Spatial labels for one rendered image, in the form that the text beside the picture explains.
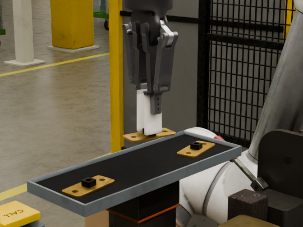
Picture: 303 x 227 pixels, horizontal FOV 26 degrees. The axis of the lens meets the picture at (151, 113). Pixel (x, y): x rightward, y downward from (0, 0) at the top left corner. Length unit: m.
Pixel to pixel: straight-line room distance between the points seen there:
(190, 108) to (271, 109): 2.38
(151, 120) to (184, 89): 2.85
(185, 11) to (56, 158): 1.51
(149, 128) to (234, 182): 0.58
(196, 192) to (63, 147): 3.30
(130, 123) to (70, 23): 4.66
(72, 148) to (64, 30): 4.17
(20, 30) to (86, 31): 1.25
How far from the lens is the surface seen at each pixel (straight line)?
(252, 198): 1.13
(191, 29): 3.80
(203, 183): 1.64
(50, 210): 3.83
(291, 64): 1.49
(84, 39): 8.93
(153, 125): 1.06
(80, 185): 1.00
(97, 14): 10.72
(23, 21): 7.97
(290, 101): 1.51
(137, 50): 1.05
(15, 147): 4.96
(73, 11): 8.75
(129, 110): 4.21
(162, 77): 1.01
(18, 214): 0.93
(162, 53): 0.99
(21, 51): 8.05
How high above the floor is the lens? 1.53
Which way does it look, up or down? 15 degrees down
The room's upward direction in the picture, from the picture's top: straight up
